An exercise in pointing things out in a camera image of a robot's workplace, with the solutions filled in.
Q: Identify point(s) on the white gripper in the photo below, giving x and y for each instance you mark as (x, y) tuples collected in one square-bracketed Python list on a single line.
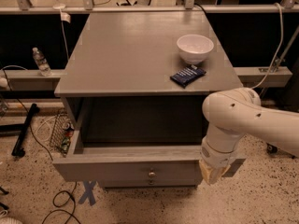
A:
[(215, 157)]

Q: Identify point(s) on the grey top drawer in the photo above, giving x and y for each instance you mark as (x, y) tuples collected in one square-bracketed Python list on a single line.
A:
[(118, 140)]

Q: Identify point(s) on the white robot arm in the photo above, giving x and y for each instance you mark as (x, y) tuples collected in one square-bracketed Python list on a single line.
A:
[(231, 115)]

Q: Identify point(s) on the round metal drawer knob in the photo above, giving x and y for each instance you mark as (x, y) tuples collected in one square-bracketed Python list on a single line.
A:
[(151, 174)]

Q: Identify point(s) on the dark blue snack packet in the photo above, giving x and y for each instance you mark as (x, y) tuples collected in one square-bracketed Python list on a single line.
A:
[(187, 75)]

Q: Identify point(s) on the grey wooden cabinet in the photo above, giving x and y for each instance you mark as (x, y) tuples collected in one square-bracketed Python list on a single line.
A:
[(135, 54)]

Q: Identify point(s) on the white ceramic bowl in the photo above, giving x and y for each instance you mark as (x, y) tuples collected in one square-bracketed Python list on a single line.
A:
[(193, 49)]

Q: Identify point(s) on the black metal stand leg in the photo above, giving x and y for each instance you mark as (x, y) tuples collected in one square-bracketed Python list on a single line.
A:
[(18, 150)]

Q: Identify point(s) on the clear plastic water bottle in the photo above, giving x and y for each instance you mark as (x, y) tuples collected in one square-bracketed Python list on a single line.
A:
[(41, 62)]

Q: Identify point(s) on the wheeled black cart frame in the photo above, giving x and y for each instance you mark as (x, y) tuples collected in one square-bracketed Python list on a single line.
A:
[(275, 152)]

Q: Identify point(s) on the wire mesh basket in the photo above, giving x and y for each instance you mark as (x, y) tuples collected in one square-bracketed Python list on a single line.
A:
[(62, 133)]

